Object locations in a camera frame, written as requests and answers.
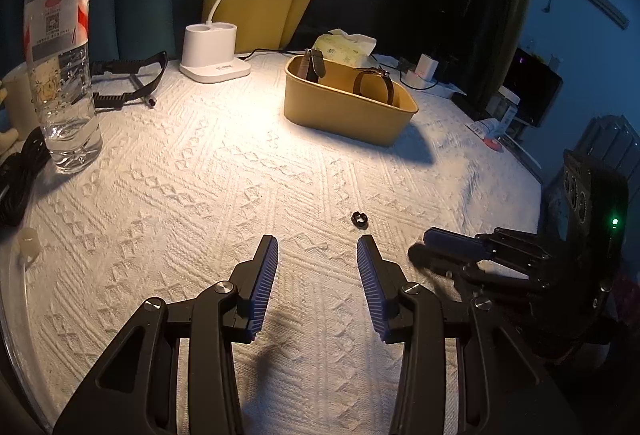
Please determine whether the brown leather watch strap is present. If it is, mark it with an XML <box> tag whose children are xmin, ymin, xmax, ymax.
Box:
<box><xmin>353</xmin><ymin>67</ymin><xmax>401</xmax><ymax>108</ymax></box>

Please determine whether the dark watch strap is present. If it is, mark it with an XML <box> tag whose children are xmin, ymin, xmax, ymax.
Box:
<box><xmin>298</xmin><ymin>49</ymin><xmax>327</xmax><ymax>83</ymax></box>

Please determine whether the white charger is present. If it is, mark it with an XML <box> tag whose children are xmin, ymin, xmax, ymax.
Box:
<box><xmin>415</xmin><ymin>54</ymin><xmax>438</xmax><ymax>80</ymax></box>

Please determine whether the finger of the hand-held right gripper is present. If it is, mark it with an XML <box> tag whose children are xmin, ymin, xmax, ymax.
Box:
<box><xmin>424</xmin><ymin>226</ymin><xmax>551</xmax><ymax>268</ymax></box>
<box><xmin>407</xmin><ymin>245</ymin><xmax>548</xmax><ymax>303</ymax></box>

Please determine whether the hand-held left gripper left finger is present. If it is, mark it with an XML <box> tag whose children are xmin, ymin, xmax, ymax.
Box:
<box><xmin>52</xmin><ymin>234</ymin><xmax>279</xmax><ymax>435</ymax></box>

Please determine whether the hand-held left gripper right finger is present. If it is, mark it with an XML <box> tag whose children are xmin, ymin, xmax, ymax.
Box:
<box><xmin>356</xmin><ymin>234</ymin><xmax>581</xmax><ymax>435</ymax></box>

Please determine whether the yellow tissue pack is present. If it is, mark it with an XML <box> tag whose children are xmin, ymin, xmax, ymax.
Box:
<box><xmin>312</xmin><ymin>30</ymin><xmax>377</xmax><ymax>68</ymax></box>

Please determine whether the coiled black cable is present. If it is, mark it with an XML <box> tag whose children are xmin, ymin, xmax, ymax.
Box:
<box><xmin>0</xmin><ymin>127</ymin><xmax>51</xmax><ymax>226</ymax></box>

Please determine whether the white cup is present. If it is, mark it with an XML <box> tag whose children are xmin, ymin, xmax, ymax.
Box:
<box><xmin>0</xmin><ymin>62</ymin><xmax>43</xmax><ymax>156</ymax></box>

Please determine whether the white tube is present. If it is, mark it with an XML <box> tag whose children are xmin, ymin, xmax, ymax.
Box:
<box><xmin>465</xmin><ymin>117</ymin><xmax>501</xmax><ymax>136</ymax></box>

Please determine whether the black headband strap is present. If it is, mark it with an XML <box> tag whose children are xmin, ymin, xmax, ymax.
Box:
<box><xmin>90</xmin><ymin>51</ymin><xmax>168</xmax><ymax>110</ymax></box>

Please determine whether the white lidded jar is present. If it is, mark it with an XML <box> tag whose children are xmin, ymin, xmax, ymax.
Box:
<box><xmin>495</xmin><ymin>87</ymin><xmax>522</xmax><ymax>128</ymax></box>

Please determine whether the clear plastic water bottle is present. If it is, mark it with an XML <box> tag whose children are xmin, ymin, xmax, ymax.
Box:
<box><xmin>24</xmin><ymin>0</ymin><xmax>104</xmax><ymax>174</ymax></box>

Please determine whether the yellow plastic bin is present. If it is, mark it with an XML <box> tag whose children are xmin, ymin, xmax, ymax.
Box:
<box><xmin>284</xmin><ymin>55</ymin><xmax>420</xmax><ymax>146</ymax></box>

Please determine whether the white textured tablecloth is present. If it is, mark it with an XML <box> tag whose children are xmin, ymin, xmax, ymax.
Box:
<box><xmin>0</xmin><ymin>50</ymin><xmax>546</xmax><ymax>435</ymax></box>

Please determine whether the dark monitor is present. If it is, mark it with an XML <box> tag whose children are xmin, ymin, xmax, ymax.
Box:
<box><xmin>510</xmin><ymin>47</ymin><xmax>563</xmax><ymax>128</ymax></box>

